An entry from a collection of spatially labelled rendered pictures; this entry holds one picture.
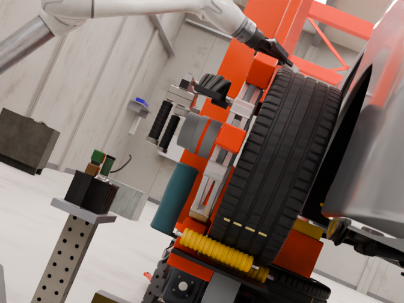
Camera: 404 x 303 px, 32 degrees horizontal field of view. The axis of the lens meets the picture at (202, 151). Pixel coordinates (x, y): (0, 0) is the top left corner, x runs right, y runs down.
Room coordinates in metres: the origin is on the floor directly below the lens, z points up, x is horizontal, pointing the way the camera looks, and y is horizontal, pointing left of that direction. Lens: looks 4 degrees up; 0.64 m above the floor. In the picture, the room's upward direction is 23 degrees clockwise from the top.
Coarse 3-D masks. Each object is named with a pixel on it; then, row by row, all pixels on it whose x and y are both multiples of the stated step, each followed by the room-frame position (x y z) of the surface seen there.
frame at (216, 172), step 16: (240, 96) 2.22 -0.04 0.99; (256, 96) 2.24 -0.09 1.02; (240, 112) 2.19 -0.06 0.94; (240, 128) 2.19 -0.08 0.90; (224, 160) 2.19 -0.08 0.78; (208, 176) 2.21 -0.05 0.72; (224, 176) 2.20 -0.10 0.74; (208, 192) 2.64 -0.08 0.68; (192, 208) 2.32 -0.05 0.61; (208, 208) 2.30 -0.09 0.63
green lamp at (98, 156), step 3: (96, 150) 2.45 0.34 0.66; (93, 153) 2.45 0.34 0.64; (96, 153) 2.45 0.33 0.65; (99, 153) 2.45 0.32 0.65; (102, 153) 2.45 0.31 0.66; (105, 153) 2.48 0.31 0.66; (93, 156) 2.45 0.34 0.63; (96, 156) 2.45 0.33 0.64; (99, 156) 2.45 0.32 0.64; (102, 156) 2.45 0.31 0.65; (105, 156) 2.48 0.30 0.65; (93, 159) 2.45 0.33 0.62; (96, 159) 2.45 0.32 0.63; (99, 159) 2.45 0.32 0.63; (102, 159) 2.45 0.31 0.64; (99, 162) 2.45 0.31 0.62; (102, 162) 2.47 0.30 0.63
